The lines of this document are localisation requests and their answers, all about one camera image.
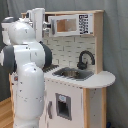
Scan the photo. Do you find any wooden toy kitchen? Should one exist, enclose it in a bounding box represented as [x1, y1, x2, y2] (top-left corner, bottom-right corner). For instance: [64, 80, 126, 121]
[9, 9, 117, 128]

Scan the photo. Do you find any grey dispenser panel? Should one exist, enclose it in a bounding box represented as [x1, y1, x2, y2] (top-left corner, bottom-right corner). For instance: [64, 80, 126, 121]
[56, 93, 72, 120]

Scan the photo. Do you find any black toy stovetop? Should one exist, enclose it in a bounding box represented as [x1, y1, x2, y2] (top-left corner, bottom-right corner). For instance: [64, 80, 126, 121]
[43, 64, 59, 73]

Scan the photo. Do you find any black toy faucet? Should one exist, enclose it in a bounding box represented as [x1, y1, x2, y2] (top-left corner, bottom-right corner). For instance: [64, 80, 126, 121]
[76, 50, 96, 71]

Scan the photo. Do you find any white microwave door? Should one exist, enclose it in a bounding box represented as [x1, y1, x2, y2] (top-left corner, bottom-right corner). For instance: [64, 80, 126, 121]
[48, 13, 93, 37]

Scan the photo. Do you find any grey toy sink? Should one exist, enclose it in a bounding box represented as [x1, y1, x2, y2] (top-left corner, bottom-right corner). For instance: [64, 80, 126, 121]
[53, 67, 93, 81]

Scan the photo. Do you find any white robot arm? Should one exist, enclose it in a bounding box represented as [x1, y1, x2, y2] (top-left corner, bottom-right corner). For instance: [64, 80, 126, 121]
[0, 8, 52, 128]

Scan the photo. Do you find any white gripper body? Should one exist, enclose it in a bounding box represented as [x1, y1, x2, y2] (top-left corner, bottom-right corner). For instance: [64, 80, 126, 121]
[26, 8, 51, 42]

